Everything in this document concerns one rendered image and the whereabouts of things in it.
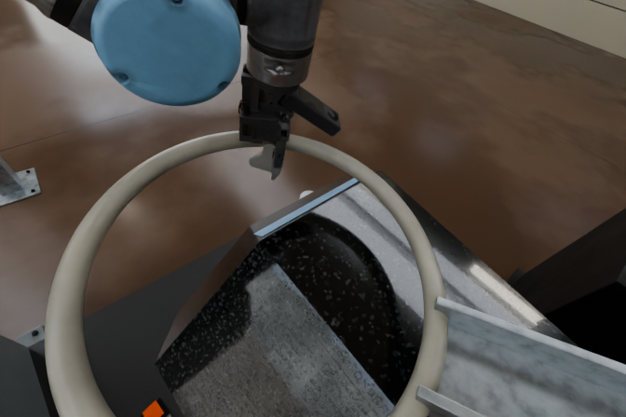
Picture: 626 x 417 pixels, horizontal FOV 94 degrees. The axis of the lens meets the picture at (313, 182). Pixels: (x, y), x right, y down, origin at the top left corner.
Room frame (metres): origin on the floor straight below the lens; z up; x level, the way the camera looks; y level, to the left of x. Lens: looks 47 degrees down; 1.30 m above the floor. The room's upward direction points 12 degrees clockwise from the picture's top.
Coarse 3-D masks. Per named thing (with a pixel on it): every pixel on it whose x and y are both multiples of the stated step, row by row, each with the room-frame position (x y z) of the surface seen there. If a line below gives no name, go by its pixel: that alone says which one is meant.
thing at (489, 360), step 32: (448, 320) 0.16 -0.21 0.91; (480, 320) 0.15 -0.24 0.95; (448, 352) 0.13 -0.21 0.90; (480, 352) 0.13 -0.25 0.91; (512, 352) 0.14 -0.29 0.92; (544, 352) 0.13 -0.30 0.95; (576, 352) 0.13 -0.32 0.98; (448, 384) 0.09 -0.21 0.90; (480, 384) 0.09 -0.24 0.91; (512, 384) 0.10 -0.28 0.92; (544, 384) 0.10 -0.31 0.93; (576, 384) 0.11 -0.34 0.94; (608, 384) 0.11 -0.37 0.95; (448, 416) 0.05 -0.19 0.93; (480, 416) 0.06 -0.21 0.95; (512, 416) 0.07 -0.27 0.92; (544, 416) 0.07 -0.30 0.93; (576, 416) 0.08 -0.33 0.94; (608, 416) 0.08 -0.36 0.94
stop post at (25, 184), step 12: (0, 156) 0.78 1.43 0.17; (0, 168) 0.73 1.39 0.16; (0, 180) 0.71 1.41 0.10; (12, 180) 0.73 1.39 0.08; (24, 180) 0.79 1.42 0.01; (36, 180) 0.81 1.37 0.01; (0, 192) 0.68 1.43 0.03; (12, 192) 0.71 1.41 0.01; (24, 192) 0.72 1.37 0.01; (36, 192) 0.74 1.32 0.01; (0, 204) 0.64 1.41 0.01
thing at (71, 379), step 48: (192, 144) 0.33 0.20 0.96; (240, 144) 0.38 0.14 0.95; (288, 144) 0.40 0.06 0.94; (384, 192) 0.35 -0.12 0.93; (96, 240) 0.15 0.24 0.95; (432, 288) 0.20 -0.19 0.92; (48, 336) 0.05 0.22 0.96; (432, 336) 0.13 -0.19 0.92; (96, 384) 0.02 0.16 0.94; (432, 384) 0.08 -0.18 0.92
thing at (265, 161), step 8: (264, 144) 0.38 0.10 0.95; (272, 144) 0.38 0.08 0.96; (264, 152) 0.38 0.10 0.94; (272, 152) 0.38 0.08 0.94; (256, 160) 0.37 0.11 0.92; (264, 160) 0.38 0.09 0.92; (272, 160) 0.38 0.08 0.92; (264, 168) 0.37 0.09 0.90; (272, 168) 0.37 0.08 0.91; (280, 168) 0.37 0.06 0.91; (272, 176) 0.37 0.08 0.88
